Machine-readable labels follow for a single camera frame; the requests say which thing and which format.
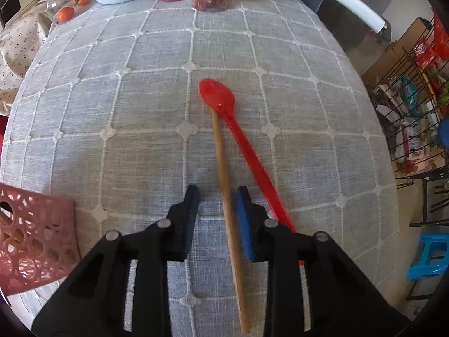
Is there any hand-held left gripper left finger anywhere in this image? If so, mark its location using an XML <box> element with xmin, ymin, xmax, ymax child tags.
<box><xmin>31</xmin><ymin>184</ymin><xmax>199</xmax><ymax>337</ymax></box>

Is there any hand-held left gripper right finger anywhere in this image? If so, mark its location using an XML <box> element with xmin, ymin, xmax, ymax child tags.
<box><xmin>237</xmin><ymin>186</ymin><xmax>411</xmax><ymax>337</ymax></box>

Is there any brown wooden chopstick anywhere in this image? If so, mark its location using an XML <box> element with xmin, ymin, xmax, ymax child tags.
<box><xmin>211</xmin><ymin>110</ymin><xmax>251</xmax><ymax>334</ymax></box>

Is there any red plastic spoon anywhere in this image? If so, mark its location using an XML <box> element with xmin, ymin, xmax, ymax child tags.
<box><xmin>198</xmin><ymin>78</ymin><xmax>306</xmax><ymax>267</ymax></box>

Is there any red perforated plastic basket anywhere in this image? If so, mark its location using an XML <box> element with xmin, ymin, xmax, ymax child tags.
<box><xmin>0</xmin><ymin>183</ymin><xmax>82</xmax><ymax>296</ymax></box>

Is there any grey checked tablecloth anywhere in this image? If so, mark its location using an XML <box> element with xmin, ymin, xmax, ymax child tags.
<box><xmin>0</xmin><ymin>0</ymin><xmax>402</xmax><ymax>337</ymax></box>

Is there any blue plastic stool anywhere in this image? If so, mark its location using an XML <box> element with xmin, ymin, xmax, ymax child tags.
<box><xmin>407</xmin><ymin>232</ymin><xmax>449</xmax><ymax>281</ymax></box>

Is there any cardboard box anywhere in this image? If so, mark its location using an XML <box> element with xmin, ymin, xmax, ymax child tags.
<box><xmin>361</xmin><ymin>17</ymin><xmax>432</xmax><ymax>86</ymax></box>

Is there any floral fabric cover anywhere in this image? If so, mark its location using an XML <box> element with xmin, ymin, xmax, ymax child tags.
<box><xmin>0</xmin><ymin>14</ymin><xmax>50</xmax><ymax>115</ymax></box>

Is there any black wire rack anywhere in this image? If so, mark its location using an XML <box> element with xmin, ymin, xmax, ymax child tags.
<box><xmin>368</xmin><ymin>10</ymin><xmax>449</xmax><ymax>183</ymax></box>

